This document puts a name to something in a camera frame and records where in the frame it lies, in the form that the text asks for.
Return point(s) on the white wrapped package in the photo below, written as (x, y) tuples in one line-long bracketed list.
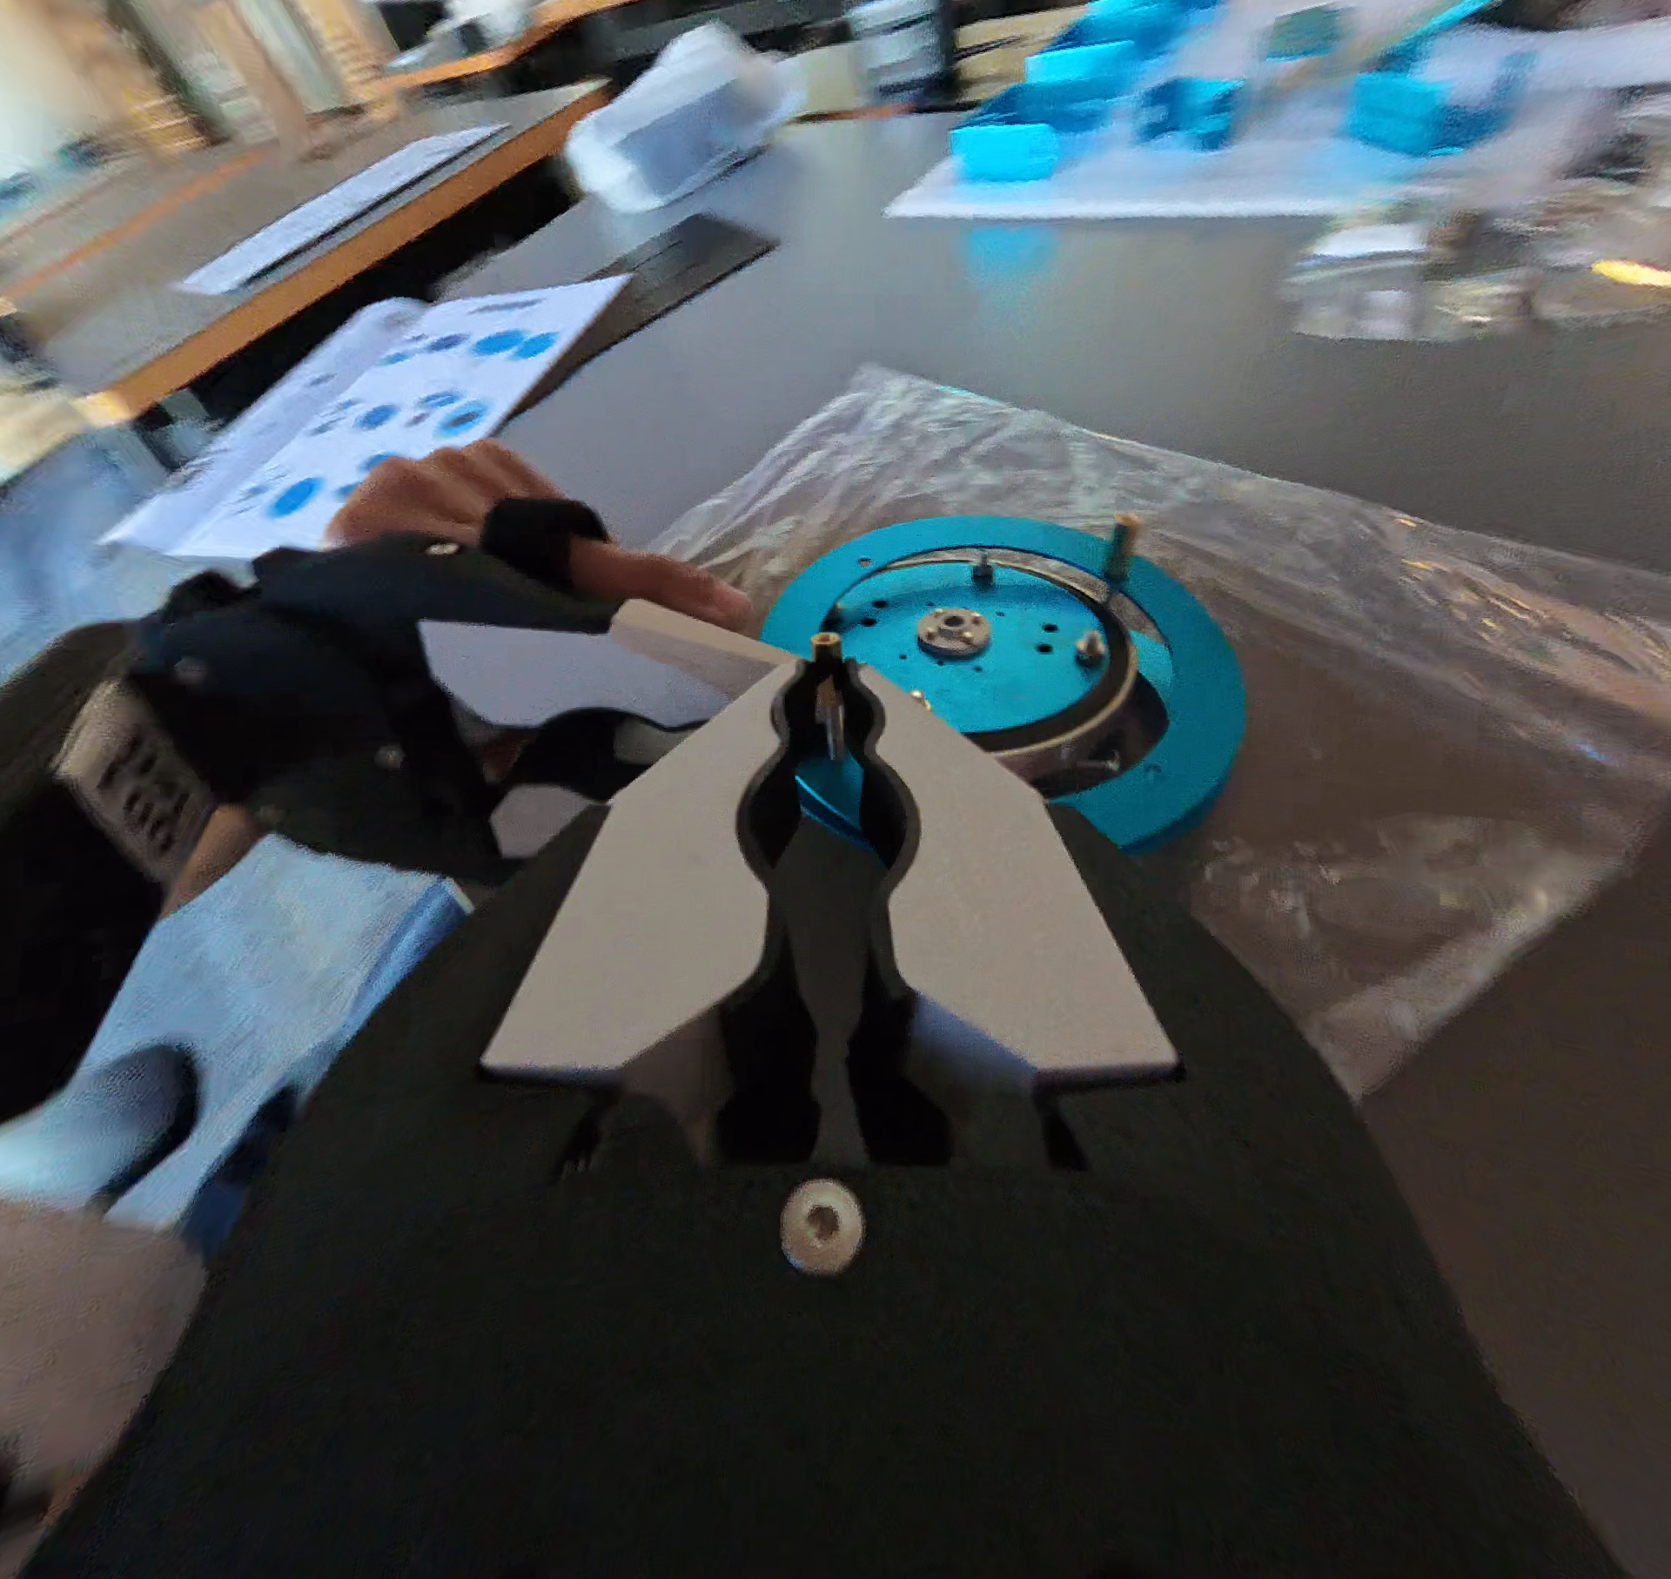
[(678, 123)]

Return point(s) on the grey desk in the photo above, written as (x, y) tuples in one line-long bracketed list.
[(1175, 325)]

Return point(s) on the black flat plate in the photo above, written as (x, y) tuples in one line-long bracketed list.
[(691, 260)]

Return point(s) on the blue round metal turntable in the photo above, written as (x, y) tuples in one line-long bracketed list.
[(1018, 684)]

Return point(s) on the person's left hand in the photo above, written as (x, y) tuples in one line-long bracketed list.
[(456, 482)]

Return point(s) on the pile of clear hardware bags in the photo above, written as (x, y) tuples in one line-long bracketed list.
[(1436, 285)]

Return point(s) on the black chair armrest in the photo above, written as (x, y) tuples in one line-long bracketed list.
[(131, 1095)]

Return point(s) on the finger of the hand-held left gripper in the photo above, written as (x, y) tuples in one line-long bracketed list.
[(691, 645)]

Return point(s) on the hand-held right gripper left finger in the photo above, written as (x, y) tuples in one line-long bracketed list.
[(640, 938)]

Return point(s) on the long white paper sheet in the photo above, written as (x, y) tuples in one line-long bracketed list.
[(340, 207)]

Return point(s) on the set of blue metal parts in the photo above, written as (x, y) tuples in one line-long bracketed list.
[(1005, 152)]

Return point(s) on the wood-edged side table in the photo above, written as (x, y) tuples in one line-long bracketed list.
[(131, 325)]

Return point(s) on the printed instruction sheet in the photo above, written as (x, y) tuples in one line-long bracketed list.
[(431, 391)]

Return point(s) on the clear plastic bag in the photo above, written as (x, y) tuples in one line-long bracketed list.
[(1305, 560)]

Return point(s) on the brass standoff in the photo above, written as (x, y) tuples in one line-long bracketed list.
[(825, 649), (1125, 540)]

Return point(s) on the person's beige shirt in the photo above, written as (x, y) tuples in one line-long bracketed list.
[(78, 1317)]

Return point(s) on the dark box with pale label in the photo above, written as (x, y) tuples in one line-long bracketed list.
[(900, 38)]

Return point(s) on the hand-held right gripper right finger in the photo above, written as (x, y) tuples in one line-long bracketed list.
[(1005, 926)]

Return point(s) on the white flat tray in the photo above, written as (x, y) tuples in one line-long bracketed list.
[(1175, 192)]

